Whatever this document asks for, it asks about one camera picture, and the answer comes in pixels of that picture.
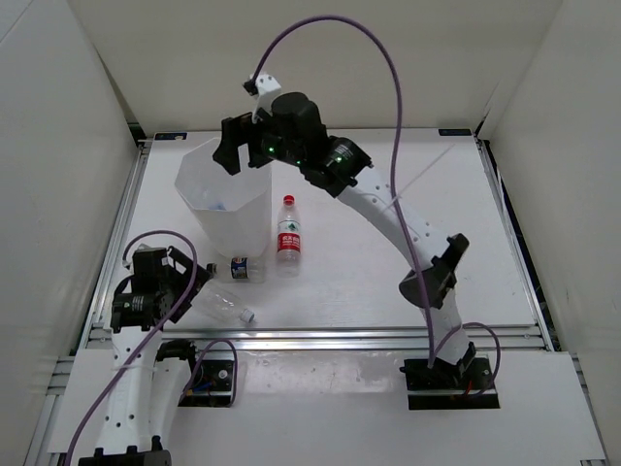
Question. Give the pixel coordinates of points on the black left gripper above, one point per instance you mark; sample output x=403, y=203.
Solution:
x=184, y=261

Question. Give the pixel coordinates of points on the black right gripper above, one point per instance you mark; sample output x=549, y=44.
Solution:
x=238, y=130

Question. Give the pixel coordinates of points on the clear crushed plastic bottle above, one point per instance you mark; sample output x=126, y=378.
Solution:
x=215, y=302

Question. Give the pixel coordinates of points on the black cap plastic bottle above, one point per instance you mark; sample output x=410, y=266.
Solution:
x=238, y=269

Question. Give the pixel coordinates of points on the blue label plastic bottle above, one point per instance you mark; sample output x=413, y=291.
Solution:
x=212, y=202

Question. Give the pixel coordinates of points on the red label plastic bottle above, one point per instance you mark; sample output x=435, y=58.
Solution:
x=289, y=238

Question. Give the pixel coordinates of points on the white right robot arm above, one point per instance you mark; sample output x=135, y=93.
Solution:
x=350, y=176

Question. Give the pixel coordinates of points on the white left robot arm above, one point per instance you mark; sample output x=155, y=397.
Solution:
x=149, y=374

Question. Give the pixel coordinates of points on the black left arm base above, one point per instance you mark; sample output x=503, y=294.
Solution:
x=212, y=387

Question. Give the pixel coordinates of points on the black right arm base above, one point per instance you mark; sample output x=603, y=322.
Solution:
x=436, y=390

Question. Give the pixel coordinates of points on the white octagonal bin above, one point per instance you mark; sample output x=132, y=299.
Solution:
x=245, y=228

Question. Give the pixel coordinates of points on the blue sticker left corner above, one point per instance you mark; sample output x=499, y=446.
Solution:
x=170, y=136

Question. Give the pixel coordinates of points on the blue sticker corner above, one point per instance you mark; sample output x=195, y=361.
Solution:
x=455, y=132
x=170, y=136

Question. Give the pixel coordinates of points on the blue sticker right corner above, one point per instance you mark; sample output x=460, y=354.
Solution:
x=455, y=132

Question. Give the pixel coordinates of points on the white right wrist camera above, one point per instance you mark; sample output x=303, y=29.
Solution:
x=265, y=89

